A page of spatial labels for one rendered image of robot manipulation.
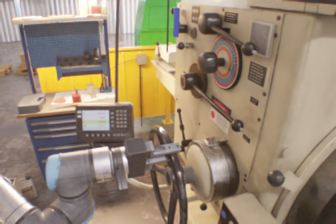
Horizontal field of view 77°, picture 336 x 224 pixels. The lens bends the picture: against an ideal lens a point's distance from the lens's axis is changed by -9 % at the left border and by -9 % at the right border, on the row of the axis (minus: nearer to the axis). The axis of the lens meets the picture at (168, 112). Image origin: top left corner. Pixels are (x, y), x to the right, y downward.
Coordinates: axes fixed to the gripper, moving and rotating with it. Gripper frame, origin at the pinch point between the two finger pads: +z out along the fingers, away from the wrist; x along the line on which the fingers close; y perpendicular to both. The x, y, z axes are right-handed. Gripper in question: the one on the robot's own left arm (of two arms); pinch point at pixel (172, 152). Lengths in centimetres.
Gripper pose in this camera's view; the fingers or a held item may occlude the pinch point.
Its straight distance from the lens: 67.1
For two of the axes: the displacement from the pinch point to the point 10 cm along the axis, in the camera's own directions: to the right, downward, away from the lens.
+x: -1.4, 6.7, 7.3
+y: -2.9, -7.3, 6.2
